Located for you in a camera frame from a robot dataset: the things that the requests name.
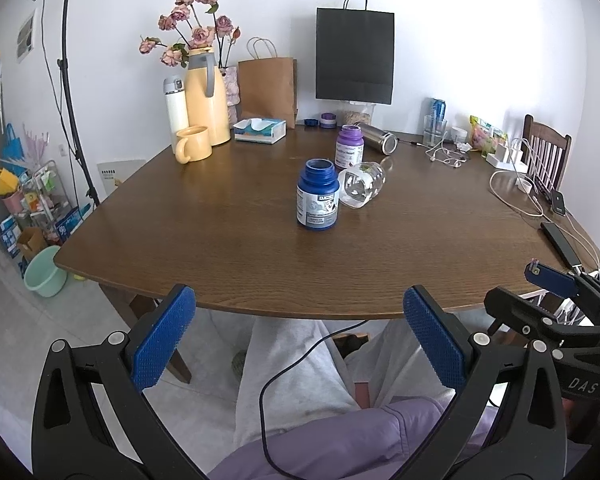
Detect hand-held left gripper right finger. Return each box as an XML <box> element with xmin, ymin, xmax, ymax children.
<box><xmin>395</xmin><ymin>284</ymin><xmax>568</xmax><ymax>480</ymax></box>

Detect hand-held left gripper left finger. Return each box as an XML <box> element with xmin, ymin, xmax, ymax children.
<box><xmin>31</xmin><ymin>284</ymin><xmax>211</xmax><ymax>480</ymax></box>

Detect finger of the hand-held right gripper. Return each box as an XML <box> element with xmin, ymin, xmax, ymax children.
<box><xmin>483</xmin><ymin>285</ymin><xmax>600</xmax><ymax>357</ymax></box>
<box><xmin>524</xmin><ymin>258</ymin><xmax>600</xmax><ymax>312</ymax></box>

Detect clear glass cup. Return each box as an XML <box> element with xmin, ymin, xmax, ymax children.
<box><xmin>338</xmin><ymin>161</ymin><xmax>385</xmax><ymax>209</ymax></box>

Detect flat black device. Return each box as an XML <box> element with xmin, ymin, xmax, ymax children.
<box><xmin>540</xmin><ymin>221</ymin><xmax>584</xmax><ymax>267</ymax></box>

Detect white power strip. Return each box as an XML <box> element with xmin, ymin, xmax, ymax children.
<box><xmin>486</xmin><ymin>141</ymin><xmax>530</xmax><ymax>171</ymax></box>

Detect wooden chair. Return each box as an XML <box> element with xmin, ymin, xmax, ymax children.
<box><xmin>522</xmin><ymin>114</ymin><xmax>572</xmax><ymax>192</ymax></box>

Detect green plastic basin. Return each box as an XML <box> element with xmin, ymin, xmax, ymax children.
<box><xmin>23</xmin><ymin>245</ymin><xmax>67</xmax><ymax>298</ymax></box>

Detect person's grey trousers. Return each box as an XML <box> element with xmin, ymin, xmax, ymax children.
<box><xmin>235</xmin><ymin>316</ymin><xmax>456</xmax><ymax>453</ymax></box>

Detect person's purple top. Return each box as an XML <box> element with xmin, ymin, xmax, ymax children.
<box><xmin>207</xmin><ymin>395</ymin><xmax>588</xmax><ymax>480</ymax></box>

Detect colourful snack packet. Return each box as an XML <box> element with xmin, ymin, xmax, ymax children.
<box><xmin>469</xmin><ymin>115</ymin><xmax>509</xmax><ymax>156</ymax></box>

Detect white earphones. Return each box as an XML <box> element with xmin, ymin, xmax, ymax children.
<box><xmin>425</xmin><ymin>132</ymin><xmax>471</xmax><ymax>169</ymax></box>

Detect cardboard box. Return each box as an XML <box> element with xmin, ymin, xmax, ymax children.
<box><xmin>16</xmin><ymin>227</ymin><xmax>48</xmax><ymax>261</ymax></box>

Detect white board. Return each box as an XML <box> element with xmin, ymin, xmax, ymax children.
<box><xmin>97</xmin><ymin>159</ymin><xmax>147</xmax><ymax>196</ymax></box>

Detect blue plastic bottle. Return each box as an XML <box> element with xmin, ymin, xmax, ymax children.
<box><xmin>296</xmin><ymin>158</ymin><xmax>340</xmax><ymax>232</ymax></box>

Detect clear drinking glass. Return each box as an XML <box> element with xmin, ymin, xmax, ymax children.
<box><xmin>423</xmin><ymin>114</ymin><xmax>448</xmax><ymax>148</ymax></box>

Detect cluttered storage rack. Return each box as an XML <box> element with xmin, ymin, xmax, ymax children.
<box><xmin>0</xmin><ymin>160</ymin><xmax>81</xmax><ymax>246</ymax></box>

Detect yellow mug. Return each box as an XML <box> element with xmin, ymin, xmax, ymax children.
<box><xmin>174</xmin><ymin>125</ymin><xmax>214</xmax><ymax>164</ymax></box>

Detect stainless steel tumbler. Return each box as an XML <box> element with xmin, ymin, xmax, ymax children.
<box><xmin>352</xmin><ymin>121</ymin><xmax>399</xmax><ymax>155</ymax></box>

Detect purple plastic bottle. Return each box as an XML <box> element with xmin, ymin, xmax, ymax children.
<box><xmin>335</xmin><ymin>125</ymin><xmax>365</xmax><ymax>169</ymax></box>

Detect white thermos bottle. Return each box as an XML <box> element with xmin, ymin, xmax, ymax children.
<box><xmin>163</xmin><ymin>76</ymin><xmax>190</xmax><ymax>155</ymax></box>

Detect tissue box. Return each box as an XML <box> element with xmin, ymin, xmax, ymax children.
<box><xmin>232</xmin><ymin>118</ymin><xmax>287</xmax><ymax>144</ymax></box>

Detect clear plastic container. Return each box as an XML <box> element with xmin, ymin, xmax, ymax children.
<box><xmin>341</xmin><ymin>102</ymin><xmax>376</xmax><ymax>126</ymax></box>

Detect yellow thermos jug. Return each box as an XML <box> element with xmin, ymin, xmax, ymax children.
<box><xmin>184</xmin><ymin>47</ymin><xmax>232</xmax><ymax>147</ymax></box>

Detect blue bag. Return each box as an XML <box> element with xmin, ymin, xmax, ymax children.
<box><xmin>0</xmin><ymin>123</ymin><xmax>27</xmax><ymax>163</ymax></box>

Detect floral vase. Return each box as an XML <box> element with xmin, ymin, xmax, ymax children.
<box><xmin>223</xmin><ymin>66</ymin><xmax>242</xmax><ymax>122</ymax></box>

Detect black light stand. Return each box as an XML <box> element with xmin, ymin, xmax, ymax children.
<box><xmin>22</xmin><ymin>0</ymin><xmax>101</xmax><ymax>208</ymax></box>

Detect brown paper bag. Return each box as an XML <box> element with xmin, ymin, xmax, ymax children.
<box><xmin>237</xmin><ymin>37</ymin><xmax>298</xmax><ymax>130</ymax></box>

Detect black paper bag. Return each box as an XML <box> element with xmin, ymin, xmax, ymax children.
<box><xmin>315</xmin><ymin>0</ymin><xmax>396</xmax><ymax>106</ymax></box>

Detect dried pink flowers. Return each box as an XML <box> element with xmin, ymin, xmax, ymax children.
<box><xmin>139</xmin><ymin>0</ymin><xmax>242</xmax><ymax>68</ymax></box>

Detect white charging cable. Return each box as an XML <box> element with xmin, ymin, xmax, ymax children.
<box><xmin>489</xmin><ymin>137</ymin><xmax>600</xmax><ymax>281</ymax></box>

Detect black cable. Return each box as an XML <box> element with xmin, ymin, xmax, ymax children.
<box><xmin>259</xmin><ymin>318</ymin><xmax>369</xmax><ymax>480</ymax></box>

